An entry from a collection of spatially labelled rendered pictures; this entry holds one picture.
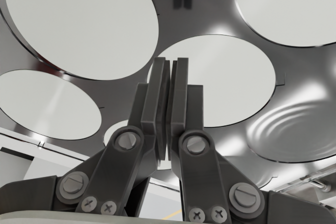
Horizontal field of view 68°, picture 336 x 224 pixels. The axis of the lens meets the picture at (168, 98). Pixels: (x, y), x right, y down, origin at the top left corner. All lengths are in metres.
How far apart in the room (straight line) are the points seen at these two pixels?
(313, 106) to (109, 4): 0.18
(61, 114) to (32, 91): 0.03
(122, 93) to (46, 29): 0.07
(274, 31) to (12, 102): 0.23
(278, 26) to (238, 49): 0.03
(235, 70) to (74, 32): 0.12
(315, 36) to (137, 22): 0.11
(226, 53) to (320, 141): 0.14
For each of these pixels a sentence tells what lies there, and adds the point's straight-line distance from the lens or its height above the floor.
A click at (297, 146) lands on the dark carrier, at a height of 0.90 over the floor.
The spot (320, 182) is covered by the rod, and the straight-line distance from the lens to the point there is 0.37.
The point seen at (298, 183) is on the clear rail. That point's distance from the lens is 0.35.
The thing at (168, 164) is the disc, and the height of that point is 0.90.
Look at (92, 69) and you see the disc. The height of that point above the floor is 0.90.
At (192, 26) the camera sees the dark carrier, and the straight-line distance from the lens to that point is 0.17.
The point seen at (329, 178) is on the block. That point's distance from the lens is 0.39.
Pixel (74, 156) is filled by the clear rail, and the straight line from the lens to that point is 0.32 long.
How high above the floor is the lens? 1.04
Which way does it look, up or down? 43 degrees down
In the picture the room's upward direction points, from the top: 173 degrees counter-clockwise
